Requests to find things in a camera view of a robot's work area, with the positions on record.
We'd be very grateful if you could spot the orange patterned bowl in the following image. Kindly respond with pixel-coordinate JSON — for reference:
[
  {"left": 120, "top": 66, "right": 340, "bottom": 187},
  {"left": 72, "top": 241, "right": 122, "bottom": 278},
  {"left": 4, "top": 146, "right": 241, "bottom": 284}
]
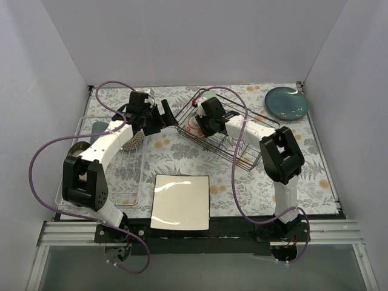
[{"left": 186, "top": 116, "right": 204, "bottom": 138}]

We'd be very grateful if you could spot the black wire dish rack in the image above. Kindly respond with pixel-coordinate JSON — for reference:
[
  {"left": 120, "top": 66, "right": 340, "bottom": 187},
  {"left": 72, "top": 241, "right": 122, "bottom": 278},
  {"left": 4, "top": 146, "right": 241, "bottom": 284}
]
[{"left": 175, "top": 88, "right": 261, "bottom": 172}]

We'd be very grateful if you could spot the white square plate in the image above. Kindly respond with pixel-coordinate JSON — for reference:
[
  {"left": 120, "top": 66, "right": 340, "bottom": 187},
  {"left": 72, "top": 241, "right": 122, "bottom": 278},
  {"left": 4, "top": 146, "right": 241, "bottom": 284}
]
[{"left": 150, "top": 174, "right": 210, "bottom": 231}]

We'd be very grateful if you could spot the green cup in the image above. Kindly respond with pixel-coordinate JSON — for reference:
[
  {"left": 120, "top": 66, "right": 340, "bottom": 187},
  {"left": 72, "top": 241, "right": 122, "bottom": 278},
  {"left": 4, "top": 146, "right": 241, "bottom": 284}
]
[{"left": 202, "top": 91, "right": 217, "bottom": 99}]

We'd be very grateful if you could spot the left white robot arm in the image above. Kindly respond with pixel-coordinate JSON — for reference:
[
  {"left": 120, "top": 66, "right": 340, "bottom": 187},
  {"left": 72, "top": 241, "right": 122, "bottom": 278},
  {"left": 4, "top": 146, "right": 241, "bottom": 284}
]
[{"left": 62, "top": 92, "right": 178, "bottom": 243}]

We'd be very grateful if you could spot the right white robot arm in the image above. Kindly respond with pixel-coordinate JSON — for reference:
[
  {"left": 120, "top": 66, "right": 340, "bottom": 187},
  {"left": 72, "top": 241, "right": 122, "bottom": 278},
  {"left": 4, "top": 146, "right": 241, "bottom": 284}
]
[{"left": 193, "top": 97, "right": 304, "bottom": 241}]

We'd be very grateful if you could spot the floral table mat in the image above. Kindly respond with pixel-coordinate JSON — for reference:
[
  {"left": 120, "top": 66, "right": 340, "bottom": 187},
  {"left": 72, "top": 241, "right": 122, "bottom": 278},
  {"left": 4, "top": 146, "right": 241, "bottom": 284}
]
[{"left": 59, "top": 82, "right": 340, "bottom": 220}]

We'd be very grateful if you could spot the brown patterned bowl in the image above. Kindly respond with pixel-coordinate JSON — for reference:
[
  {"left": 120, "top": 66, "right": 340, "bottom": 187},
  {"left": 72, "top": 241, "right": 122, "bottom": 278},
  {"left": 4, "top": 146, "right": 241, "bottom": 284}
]
[{"left": 122, "top": 131, "right": 144, "bottom": 152}]

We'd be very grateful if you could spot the grey blue mug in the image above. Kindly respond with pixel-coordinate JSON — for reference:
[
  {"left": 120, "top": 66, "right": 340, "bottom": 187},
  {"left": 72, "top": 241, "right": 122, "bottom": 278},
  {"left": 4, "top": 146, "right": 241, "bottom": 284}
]
[{"left": 92, "top": 121, "right": 108, "bottom": 134}]

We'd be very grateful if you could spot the black rimmed round plate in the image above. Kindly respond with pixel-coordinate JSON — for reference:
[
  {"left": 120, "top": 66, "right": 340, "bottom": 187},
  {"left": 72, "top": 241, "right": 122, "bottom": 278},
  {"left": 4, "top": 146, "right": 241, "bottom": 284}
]
[{"left": 67, "top": 141, "right": 91, "bottom": 157}]

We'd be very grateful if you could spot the teal round plate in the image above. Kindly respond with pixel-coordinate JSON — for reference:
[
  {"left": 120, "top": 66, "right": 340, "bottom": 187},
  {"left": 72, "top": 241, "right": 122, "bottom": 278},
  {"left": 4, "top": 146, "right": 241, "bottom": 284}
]
[{"left": 264, "top": 87, "right": 309, "bottom": 121}]

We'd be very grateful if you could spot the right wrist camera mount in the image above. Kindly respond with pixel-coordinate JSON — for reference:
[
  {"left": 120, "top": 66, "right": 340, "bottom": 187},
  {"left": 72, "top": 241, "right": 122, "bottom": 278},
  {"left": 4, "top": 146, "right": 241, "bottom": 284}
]
[{"left": 192, "top": 96, "right": 208, "bottom": 118}]

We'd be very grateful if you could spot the white wire dish rack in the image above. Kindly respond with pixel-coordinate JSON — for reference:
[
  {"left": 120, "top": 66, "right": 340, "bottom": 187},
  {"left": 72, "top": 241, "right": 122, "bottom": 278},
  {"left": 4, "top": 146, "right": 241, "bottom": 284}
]
[{"left": 55, "top": 116, "right": 147, "bottom": 206}]

